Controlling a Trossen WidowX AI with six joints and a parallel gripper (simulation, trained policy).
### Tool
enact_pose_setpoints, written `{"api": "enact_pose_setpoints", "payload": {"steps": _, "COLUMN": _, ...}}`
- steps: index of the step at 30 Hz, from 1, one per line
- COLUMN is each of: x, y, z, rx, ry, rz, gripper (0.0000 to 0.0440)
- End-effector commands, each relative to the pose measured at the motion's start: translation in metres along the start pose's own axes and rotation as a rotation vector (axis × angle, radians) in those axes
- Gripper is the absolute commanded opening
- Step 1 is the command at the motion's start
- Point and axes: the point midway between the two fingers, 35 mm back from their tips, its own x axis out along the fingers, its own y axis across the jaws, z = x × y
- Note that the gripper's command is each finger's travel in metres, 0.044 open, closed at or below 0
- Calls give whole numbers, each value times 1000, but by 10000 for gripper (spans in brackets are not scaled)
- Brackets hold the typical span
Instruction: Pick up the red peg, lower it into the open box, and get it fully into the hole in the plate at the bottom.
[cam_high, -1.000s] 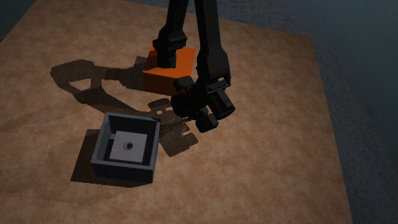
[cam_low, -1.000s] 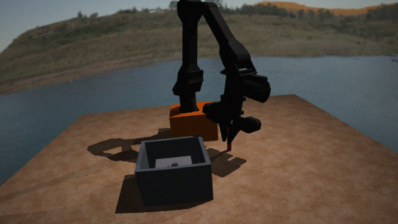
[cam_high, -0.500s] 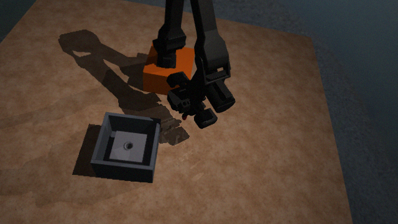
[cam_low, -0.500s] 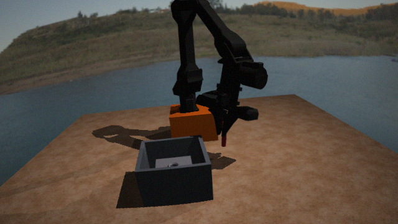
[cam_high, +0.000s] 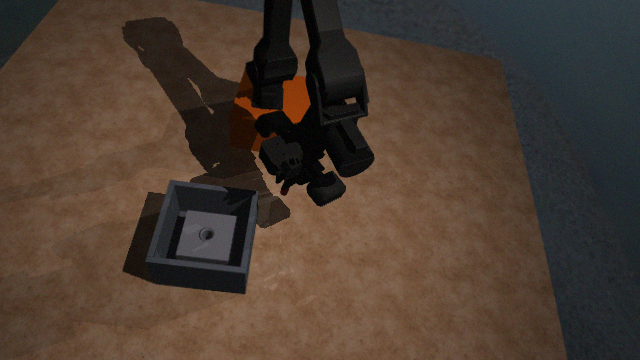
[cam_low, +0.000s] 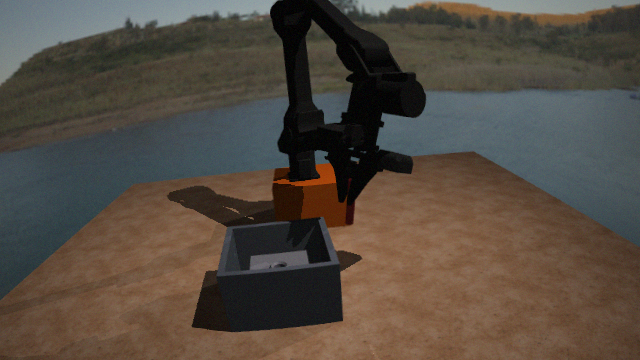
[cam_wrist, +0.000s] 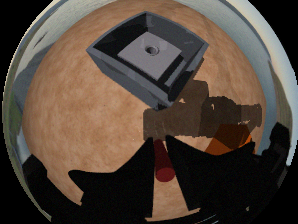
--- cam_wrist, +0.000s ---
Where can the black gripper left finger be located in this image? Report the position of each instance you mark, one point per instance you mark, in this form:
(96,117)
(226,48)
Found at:
(134,181)

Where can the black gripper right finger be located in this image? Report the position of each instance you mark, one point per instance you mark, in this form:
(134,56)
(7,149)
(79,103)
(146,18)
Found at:
(198,171)

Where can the dark red peg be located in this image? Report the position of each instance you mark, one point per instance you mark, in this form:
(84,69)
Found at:
(162,164)

